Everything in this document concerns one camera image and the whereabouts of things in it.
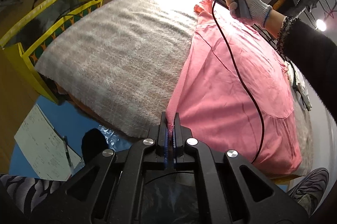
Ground beige plaid bed blanket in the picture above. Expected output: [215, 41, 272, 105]
[35, 0, 202, 138]

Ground folded white clothes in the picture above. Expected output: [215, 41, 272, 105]
[285, 61, 312, 111]

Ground grey sneaker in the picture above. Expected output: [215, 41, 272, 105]
[287, 168, 329, 217]

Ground black cable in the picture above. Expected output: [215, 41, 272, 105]
[211, 0, 265, 164]

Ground white clip lamp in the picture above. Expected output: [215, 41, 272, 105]
[316, 19, 327, 32]

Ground yellow shopping bag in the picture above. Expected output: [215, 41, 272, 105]
[1, 0, 103, 104]

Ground black sleeved forearm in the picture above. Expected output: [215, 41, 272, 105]
[265, 10, 336, 119]

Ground white paper sheet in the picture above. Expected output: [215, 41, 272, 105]
[14, 105, 81, 181]

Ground blue mat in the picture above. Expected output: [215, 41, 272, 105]
[8, 96, 137, 178]

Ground white knit gloved hand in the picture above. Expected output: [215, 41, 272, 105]
[225, 0, 272, 28]

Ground pen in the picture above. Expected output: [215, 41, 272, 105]
[63, 136, 72, 168]

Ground pink shirt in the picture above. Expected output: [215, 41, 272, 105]
[166, 0, 302, 175]

